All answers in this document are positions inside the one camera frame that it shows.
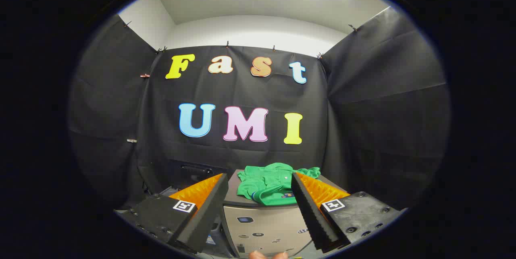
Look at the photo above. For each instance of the black backdrop cloth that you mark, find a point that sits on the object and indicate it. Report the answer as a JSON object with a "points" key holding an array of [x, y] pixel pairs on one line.
{"points": [[242, 154]]}

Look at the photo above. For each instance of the grey washing machine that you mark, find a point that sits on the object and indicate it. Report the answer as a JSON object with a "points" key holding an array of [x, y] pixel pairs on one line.
{"points": [[215, 231]]}

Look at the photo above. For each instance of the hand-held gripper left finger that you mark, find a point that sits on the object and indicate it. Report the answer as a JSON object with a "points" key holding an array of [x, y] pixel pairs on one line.
{"points": [[209, 210]]}

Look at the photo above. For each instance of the green polo shirt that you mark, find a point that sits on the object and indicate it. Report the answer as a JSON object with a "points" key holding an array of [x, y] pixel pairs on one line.
{"points": [[264, 182]]}

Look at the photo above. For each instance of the grey cabinet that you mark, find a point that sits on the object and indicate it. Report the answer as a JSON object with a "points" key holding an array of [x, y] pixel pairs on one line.
{"points": [[266, 226]]}

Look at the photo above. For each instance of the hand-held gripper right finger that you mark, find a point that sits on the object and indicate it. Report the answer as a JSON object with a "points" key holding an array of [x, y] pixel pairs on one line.
{"points": [[308, 210]]}

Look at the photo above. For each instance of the dark washing machine lid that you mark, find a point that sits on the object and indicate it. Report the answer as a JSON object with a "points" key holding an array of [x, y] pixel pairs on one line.
{"points": [[193, 170]]}

